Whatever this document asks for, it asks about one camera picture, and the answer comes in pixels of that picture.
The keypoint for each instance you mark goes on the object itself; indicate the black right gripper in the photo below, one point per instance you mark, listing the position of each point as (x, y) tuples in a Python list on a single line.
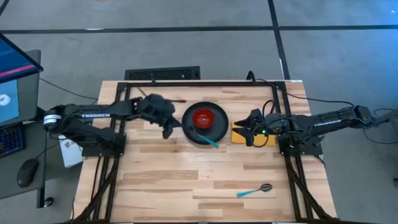
[(276, 124)]

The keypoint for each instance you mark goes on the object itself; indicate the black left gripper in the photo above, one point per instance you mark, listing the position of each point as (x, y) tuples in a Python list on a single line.
[(155, 107)]

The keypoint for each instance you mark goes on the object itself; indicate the yellow sponge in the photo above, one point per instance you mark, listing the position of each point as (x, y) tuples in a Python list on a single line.
[(236, 138)]

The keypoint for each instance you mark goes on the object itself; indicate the black round plate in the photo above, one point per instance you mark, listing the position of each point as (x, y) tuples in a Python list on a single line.
[(220, 123)]

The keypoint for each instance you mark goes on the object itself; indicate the black bowl with red inside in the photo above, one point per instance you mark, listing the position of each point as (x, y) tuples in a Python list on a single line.
[(203, 118)]

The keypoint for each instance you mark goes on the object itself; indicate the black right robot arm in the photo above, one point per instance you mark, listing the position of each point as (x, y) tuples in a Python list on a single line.
[(323, 123)]

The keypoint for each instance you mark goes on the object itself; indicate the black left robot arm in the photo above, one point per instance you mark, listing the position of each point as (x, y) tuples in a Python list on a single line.
[(93, 119)]

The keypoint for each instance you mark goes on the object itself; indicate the black floor vent grille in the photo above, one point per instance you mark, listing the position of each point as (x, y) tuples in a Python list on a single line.
[(161, 73)]

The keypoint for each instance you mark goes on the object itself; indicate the grey stand leg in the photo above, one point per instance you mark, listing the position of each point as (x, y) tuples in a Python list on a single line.
[(387, 116)]

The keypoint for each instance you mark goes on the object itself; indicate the grey desk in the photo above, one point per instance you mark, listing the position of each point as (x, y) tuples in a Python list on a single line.
[(34, 93)]

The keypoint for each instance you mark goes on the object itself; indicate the black desk caster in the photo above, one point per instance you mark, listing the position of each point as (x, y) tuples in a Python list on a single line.
[(48, 202)]

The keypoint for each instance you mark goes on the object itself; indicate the black computer mouse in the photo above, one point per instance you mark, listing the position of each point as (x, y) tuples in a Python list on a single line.
[(27, 172)]

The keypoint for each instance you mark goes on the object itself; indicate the black keyboard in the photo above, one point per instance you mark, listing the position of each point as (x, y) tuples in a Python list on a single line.
[(9, 140)]

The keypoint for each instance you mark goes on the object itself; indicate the screen with blue picture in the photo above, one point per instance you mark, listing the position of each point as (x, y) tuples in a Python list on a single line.
[(7, 101)]

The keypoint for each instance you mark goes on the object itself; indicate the tilted computer monitor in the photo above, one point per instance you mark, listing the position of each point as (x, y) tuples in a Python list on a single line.
[(15, 59)]

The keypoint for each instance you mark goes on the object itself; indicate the black aluminium rig frame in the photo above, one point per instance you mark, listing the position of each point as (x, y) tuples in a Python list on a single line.
[(202, 84)]

